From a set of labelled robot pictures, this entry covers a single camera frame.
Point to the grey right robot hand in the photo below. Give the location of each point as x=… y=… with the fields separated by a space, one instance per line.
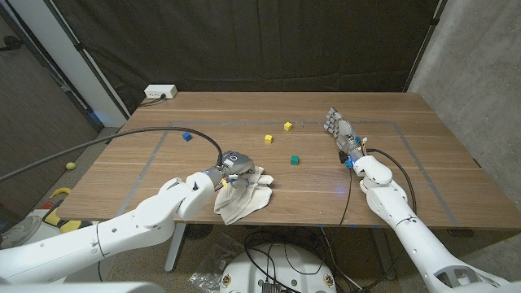
x=345 y=132

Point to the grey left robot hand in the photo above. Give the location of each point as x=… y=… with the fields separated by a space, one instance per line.
x=238 y=164

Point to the white cloth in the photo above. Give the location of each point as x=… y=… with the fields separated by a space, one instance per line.
x=244 y=201

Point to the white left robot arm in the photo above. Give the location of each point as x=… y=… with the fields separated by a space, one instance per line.
x=122 y=232

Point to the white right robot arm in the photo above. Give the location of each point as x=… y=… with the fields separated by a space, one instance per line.
x=407 y=224

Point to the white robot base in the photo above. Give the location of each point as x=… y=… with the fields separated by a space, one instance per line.
x=278 y=270

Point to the green block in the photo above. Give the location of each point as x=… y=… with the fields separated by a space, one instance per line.
x=294 y=160

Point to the yellow cube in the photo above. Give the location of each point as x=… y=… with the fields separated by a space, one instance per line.
x=288 y=126
x=268 y=139

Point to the blue cube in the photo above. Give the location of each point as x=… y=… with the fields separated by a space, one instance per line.
x=187 y=136

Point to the black round floor object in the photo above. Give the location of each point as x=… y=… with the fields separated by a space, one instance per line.
x=198 y=231

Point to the white table leg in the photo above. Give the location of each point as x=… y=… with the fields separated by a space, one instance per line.
x=176 y=248

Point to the clear plastic bag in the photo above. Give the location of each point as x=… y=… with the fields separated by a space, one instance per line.
x=211 y=266

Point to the white power strip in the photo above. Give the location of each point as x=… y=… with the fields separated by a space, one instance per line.
x=160 y=91

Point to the black backdrop stand pole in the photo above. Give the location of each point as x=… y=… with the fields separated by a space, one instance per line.
x=87 y=59
x=425 y=45

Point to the black backdrop curtain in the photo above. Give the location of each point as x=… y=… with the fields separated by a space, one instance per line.
x=260 y=40

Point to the grey table leg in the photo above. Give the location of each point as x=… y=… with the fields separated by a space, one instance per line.
x=383 y=252

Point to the yellow-green tennis ball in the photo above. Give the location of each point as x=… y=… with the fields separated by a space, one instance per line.
x=71 y=165

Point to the yellow curved object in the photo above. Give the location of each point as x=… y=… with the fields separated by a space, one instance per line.
x=61 y=190

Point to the yellow and black floor object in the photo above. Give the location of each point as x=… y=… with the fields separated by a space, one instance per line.
x=67 y=226

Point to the grey sneaker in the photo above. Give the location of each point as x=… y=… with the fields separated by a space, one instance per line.
x=20 y=232

